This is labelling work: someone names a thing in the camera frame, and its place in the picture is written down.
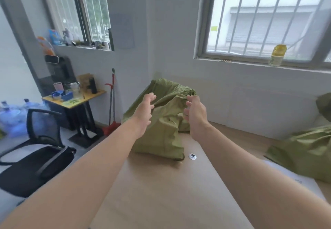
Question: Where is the person's left hand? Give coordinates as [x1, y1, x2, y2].
[132, 93, 157, 139]

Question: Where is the person's right hand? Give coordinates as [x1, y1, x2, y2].
[183, 95, 210, 142]

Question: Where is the person's right forearm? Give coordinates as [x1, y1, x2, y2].
[190, 126, 331, 229]

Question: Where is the person's left forearm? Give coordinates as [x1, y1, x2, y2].
[0, 118, 146, 229]

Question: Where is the olive green cloth bag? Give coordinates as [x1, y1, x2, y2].
[122, 78, 197, 161]

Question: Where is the red broom with dustpan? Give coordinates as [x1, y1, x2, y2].
[102, 68, 121, 137]

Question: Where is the black thermos bottle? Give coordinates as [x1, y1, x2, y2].
[89, 77, 98, 94]

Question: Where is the brown paper bag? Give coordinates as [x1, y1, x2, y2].
[77, 73, 94, 94]

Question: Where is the small yellow top side table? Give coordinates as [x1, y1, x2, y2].
[42, 89, 107, 148]

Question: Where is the black water dispenser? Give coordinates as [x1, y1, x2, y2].
[40, 54, 78, 131]

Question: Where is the yellow liquid plastic bottle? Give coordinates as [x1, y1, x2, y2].
[268, 44, 287, 67]

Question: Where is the blue water jug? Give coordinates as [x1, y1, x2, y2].
[23, 98, 58, 137]
[0, 101, 28, 138]

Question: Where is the blue snack packet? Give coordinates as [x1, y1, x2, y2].
[48, 29, 62, 46]

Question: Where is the large olive green cloth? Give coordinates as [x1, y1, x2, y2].
[264, 124, 331, 184]

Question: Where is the white paper sheet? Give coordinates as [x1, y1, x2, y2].
[262, 159, 327, 201]

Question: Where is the orange snack packet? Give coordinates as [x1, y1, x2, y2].
[37, 36, 56, 57]

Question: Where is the black mesh office chair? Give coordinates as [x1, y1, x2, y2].
[0, 108, 77, 198]

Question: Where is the sliding window with dark frame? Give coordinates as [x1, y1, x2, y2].
[36, 0, 115, 51]

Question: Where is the barred window with grey frame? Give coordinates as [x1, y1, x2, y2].
[193, 0, 331, 69]

